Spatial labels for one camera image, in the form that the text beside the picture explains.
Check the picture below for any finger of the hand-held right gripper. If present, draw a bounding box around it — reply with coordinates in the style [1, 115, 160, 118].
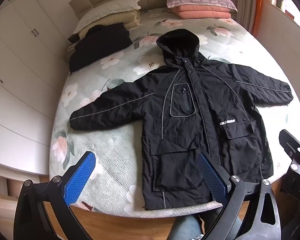
[278, 129, 300, 163]

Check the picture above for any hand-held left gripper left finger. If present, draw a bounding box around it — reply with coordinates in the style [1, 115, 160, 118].
[13, 151, 96, 240]

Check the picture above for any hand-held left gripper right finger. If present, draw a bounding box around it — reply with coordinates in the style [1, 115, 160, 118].
[195, 151, 288, 240]

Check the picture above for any black hooded jacket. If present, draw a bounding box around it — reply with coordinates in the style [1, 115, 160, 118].
[70, 29, 294, 210]

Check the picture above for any bed with floral bedspread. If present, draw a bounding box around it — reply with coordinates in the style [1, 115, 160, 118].
[49, 6, 300, 212]

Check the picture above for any person's leg in jeans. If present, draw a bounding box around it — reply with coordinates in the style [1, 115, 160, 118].
[169, 214, 210, 240]

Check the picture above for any folded black garment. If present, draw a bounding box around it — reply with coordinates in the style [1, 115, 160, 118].
[68, 22, 132, 73]

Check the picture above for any white wardrobe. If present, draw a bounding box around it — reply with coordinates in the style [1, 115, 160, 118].
[0, 0, 75, 175]

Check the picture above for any grey curtain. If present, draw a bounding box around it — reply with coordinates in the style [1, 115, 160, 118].
[230, 0, 259, 34]

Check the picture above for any folded pink quilt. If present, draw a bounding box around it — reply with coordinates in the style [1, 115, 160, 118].
[170, 5, 232, 20]

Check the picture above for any folded beige quilt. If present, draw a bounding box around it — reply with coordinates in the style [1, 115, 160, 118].
[78, 9, 141, 39]

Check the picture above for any white dotted pillow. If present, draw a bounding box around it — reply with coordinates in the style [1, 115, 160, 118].
[73, 0, 141, 34]

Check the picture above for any wooden bed frame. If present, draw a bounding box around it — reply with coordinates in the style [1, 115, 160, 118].
[38, 175, 251, 240]

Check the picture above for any orange window frame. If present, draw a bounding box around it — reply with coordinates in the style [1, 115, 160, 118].
[255, 0, 268, 40]

